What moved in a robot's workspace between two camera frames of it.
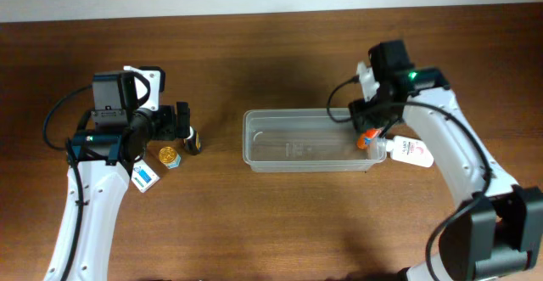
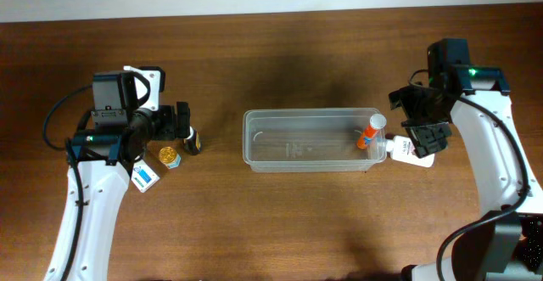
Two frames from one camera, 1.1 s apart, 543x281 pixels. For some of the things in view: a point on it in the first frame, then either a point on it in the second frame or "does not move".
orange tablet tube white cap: (366, 138) does not move
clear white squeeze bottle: (410, 150) does not move
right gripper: (366, 114) to (424, 114)
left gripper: (182, 120) does not move
